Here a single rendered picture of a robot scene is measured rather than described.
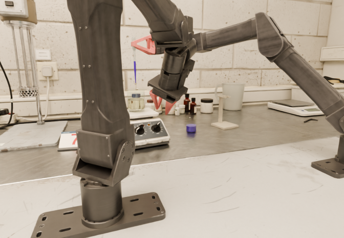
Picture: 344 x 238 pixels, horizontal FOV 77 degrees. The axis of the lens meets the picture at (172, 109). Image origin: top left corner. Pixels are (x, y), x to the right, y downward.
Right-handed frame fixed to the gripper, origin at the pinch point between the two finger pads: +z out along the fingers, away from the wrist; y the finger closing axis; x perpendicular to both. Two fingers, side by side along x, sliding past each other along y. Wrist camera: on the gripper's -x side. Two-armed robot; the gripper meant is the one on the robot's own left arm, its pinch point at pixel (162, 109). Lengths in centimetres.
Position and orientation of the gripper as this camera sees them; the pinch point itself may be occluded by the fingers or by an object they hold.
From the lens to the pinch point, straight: 67.6
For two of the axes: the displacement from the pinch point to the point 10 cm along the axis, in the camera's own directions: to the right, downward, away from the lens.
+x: -5.1, 4.7, -7.2
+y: -8.4, -4.6, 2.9
